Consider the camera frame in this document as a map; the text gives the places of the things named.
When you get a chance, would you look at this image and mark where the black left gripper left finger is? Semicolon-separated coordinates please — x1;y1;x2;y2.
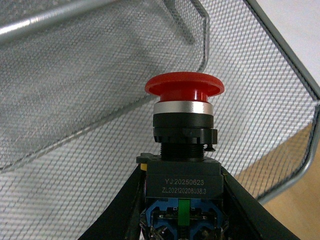
79;166;145;240

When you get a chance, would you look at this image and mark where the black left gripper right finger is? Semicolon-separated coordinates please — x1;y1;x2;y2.
221;168;298;240

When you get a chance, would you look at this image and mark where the silver mesh three-tier rack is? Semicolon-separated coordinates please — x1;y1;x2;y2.
0;0;320;240

